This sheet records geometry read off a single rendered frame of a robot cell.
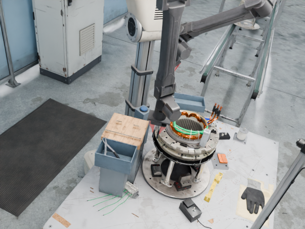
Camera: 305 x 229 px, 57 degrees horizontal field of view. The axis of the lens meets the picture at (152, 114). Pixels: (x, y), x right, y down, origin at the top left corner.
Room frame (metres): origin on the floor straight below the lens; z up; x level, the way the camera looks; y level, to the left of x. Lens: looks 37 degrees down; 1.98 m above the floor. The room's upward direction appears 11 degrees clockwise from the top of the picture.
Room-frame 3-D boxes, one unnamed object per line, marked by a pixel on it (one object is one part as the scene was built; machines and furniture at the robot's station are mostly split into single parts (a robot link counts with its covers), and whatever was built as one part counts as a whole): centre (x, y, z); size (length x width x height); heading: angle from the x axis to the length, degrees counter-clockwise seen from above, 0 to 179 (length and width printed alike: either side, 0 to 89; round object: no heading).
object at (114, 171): (0.91, 0.13, 0.92); 0.17 x 0.11 x 0.28; 84
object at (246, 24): (3.99, -1.03, 0.94); 0.39 x 0.39 x 0.30
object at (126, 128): (1.06, 0.12, 1.05); 0.20 x 0.19 x 0.02; 174
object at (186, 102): (1.42, -0.17, 0.92); 0.25 x 0.11 x 0.28; 93
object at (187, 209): (0.85, -0.27, 0.81); 0.10 x 0.06 x 0.06; 41
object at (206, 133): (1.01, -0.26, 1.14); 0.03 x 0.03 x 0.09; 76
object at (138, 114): (1.28, 0.05, 0.91); 0.07 x 0.07 x 0.25; 54
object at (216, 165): (1.24, -0.45, 0.79); 0.12 x 0.09 x 0.02; 9
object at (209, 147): (1.11, -0.19, 1.09); 0.32 x 0.32 x 0.01
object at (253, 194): (1.02, -0.63, 0.79); 0.24 x 0.13 x 0.02; 164
